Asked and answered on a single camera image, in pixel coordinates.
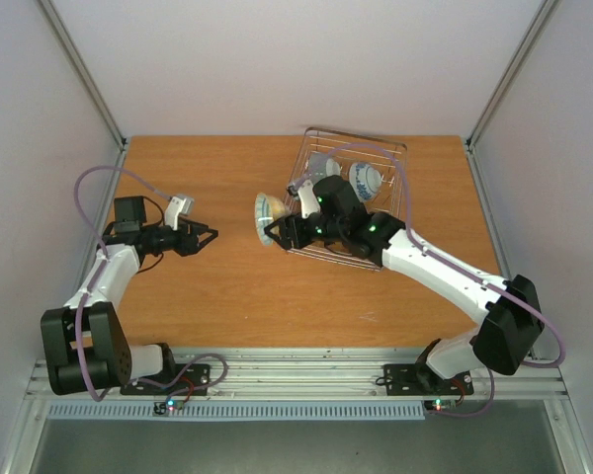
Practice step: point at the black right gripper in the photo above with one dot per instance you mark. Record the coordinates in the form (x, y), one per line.
(289, 232)

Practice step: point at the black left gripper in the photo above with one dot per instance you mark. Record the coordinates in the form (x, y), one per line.
(189, 241)

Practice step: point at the yellow blue sun bowl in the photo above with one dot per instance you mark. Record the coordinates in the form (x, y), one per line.
(267, 209)

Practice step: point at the grey patterned bowl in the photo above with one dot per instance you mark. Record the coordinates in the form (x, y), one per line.
(321, 165)

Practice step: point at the blue floral white bowl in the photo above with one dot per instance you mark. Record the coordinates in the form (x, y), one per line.
(366, 180)

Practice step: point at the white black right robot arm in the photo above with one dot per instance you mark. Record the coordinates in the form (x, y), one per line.
(503, 311)

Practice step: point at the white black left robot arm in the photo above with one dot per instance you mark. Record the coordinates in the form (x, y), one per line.
(85, 347)

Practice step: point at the left green circuit board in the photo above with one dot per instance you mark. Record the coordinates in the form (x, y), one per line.
(170, 406)

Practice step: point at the green circuit board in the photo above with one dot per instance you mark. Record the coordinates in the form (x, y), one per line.
(170, 406)
(441, 405)

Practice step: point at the right green circuit board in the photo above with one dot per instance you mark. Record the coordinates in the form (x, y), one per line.
(441, 405)

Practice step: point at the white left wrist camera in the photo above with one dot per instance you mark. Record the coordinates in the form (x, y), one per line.
(178, 206)

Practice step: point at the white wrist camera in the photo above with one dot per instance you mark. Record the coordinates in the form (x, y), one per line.
(303, 190)
(178, 206)

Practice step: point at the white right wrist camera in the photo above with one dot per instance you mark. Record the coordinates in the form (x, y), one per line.
(303, 190)

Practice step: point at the aluminium rail frame front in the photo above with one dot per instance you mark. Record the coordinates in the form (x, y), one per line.
(330, 374)

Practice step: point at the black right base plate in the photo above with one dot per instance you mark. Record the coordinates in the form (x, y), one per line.
(407, 379)

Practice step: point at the grey slotted cable duct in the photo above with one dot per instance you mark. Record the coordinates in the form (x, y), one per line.
(238, 411)

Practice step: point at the left aluminium corner post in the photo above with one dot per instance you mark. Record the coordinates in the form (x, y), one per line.
(80, 68)

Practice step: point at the aluminium corner post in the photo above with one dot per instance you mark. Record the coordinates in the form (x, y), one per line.
(515, 64)
(80, 68)

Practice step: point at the right aluminium corner post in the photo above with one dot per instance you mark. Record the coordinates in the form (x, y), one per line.
(515, 64)

